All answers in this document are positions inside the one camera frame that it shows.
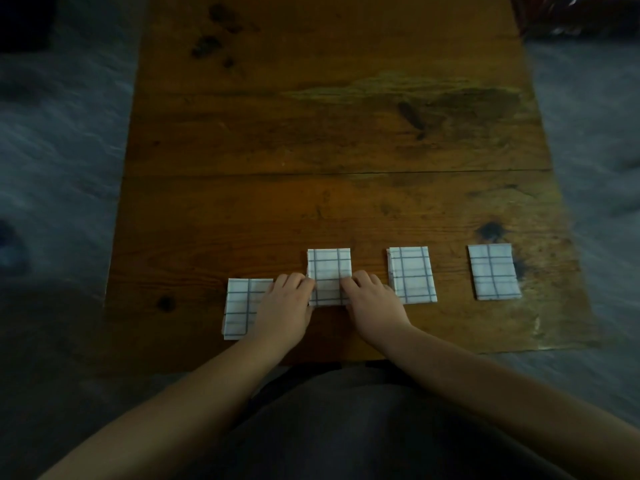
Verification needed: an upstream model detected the person's left hand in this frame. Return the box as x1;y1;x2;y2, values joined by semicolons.
247;273;316;352

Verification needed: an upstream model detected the person's right hand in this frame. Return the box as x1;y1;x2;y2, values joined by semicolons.
341;270;414;350

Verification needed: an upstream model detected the white checked cloth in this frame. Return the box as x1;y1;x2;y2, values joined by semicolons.
222;278;275;341
467;243;523;301
306;248;353;307
386;246;438;305

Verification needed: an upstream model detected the person's left forearm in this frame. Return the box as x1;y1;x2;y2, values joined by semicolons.
37;337;299;480

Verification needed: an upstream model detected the person's right forearm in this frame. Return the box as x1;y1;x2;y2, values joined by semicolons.
376;325;640;480

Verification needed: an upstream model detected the grey shirt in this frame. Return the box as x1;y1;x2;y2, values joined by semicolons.
172;361;578;480

